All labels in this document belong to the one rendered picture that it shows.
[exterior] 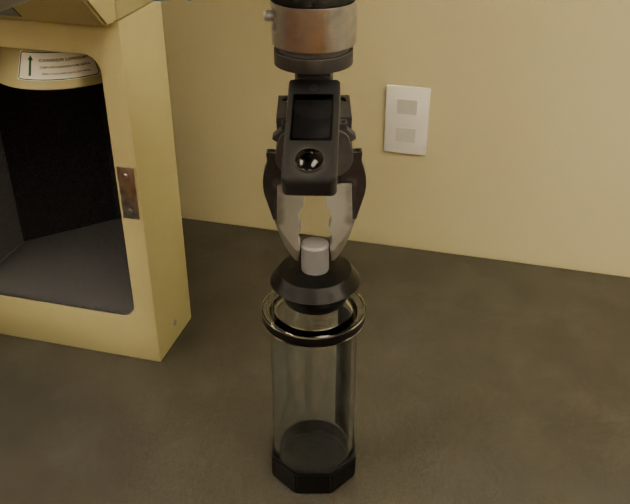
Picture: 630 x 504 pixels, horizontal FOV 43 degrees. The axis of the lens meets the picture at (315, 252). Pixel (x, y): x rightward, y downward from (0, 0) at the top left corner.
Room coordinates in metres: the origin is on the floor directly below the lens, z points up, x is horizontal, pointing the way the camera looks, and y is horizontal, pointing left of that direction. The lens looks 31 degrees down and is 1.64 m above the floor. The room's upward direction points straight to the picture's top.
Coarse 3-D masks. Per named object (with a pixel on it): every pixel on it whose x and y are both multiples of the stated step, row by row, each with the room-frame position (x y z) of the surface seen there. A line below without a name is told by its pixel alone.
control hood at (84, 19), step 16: (32, 0) 0.84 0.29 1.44; (48, 0) 0.83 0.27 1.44; (64, 0) 0.82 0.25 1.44; (80, 0) 0.82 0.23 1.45; (96, 0) 0.84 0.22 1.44; (112, 0) 0.87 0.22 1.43; (0, 16) 0.88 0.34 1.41; (16, 16) 0.87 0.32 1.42; (32, 16) 0.86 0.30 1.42; (48, 16) 0.86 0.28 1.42; (64, 16) 0.85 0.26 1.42; (80, 16) 0.84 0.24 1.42; (96, 16) 0.84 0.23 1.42; (112, 16) 0.86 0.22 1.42
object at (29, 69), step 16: (0, 48) 0.97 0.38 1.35; (16, 48) 0.94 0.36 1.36; (0, 64) 0.95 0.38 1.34; (16, 64) 0.94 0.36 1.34; (32, 64) 0.93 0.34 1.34; (48, 64) 0.93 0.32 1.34; (64, 64) 0.93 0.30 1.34; (80, 64) 0.94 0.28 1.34; (96, 64) 0.95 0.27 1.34; (0, 80) 0.94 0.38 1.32; (16, 80) 0.93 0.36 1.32; (32, 80) 0.92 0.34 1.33; (48, 80) 0.92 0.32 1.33; (64, 80) 0.92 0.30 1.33; (80, 80) 0.93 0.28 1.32; (96, 80) 0.94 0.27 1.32
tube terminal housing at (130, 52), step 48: (144, 0) 0.94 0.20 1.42; (48, 48) 0.90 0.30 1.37; (96, 48) 0.88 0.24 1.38; (144, 48) 0.93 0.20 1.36; (144, 96) 0.91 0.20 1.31; (144, 144) 0.90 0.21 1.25; (144, 192) 0.88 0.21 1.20; (144, 240) 0.87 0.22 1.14; (144, 288) 0.88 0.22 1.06; (48, 336) 0.92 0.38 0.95; (96, 336) 0.90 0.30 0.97; (144, 336) 0.88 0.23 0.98
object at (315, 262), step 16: (304, 240) 0.69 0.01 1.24; (320, 240) 0.69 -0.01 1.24; (288, 256) 0.71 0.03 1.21; (304, 256) 0.68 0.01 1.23; (320, 256) 0.67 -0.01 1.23; (272, 272) 0.70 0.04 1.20; (288, 272) 0.68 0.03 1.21; (304, 272) 0.68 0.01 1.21; (320, 272) 0.67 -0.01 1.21; (336, 272) 0.68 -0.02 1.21; (352, 272) 0.68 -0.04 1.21; (288, 288) 0.66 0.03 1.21; (304, 288) 0.65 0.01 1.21; (320, 288) 0.65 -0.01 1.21; (336, 288) 0.65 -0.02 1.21; (352, 288) 0.66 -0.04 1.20; (288, 304) 0.66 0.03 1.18; (304, 304) 0.64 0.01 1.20; (320, 304) 0.64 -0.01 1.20; (336, 304) 0.65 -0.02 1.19
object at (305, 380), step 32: (288, 320) 0.71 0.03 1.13; (320, 320) 0.72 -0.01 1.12; (352, 320) 0.66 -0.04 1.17; (288, 352) 0.65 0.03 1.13; (320, 352) 0.64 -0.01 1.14; (352, 352) 0.66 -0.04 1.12; (288, 384) 0.65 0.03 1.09; (320, 384) 0.64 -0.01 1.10; (352, 384) 0.67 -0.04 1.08; (288, 416) 0.65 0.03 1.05; (320, 416) 0.64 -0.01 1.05; (352, 416) 0.67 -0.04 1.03; (288, 448) 0.65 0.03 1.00; (320, 448) 0.64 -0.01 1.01; (352, 448) 0.67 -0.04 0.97
